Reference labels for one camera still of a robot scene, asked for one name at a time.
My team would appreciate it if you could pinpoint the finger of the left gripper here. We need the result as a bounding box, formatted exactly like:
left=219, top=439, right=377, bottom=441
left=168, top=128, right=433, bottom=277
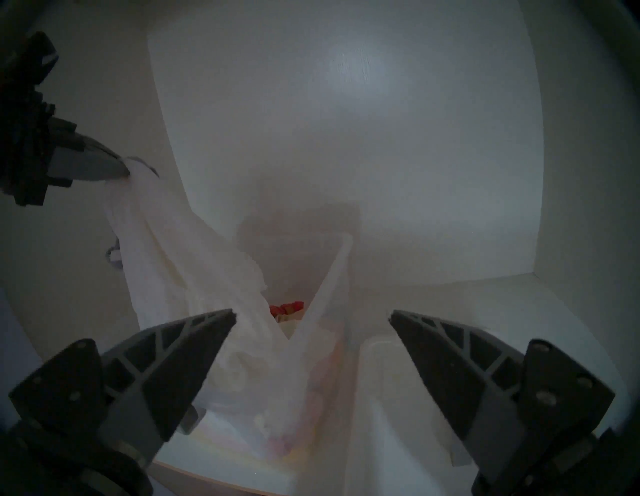
left=75, top=134, right=123, bottom=160
left=50, top=149, right=131, bottom=185

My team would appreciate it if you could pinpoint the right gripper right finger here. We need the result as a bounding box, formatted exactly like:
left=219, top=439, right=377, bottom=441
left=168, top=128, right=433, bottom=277
left=390, top=309, right=616, bottom=481

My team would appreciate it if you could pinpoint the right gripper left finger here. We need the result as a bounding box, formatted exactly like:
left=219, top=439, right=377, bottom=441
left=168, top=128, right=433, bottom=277
left=10, top=308, right=237, bottom=468

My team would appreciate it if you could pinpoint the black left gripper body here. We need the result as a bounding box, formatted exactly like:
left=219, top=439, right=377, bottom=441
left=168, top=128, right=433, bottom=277
left=0, top=32, right=83, bottom=207

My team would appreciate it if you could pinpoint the white garment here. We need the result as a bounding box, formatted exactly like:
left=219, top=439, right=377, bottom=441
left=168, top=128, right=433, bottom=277
left=102, top=157, right=292, bottom=417

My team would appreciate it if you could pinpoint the pale pink folded cloth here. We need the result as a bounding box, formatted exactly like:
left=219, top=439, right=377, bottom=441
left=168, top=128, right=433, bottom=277
left=260, top=340, right=351, bottom=456

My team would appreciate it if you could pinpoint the white wardrobe cabinet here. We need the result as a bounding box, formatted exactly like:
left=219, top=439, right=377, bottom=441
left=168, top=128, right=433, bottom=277
left=0, top=0, right=640, bottom=496

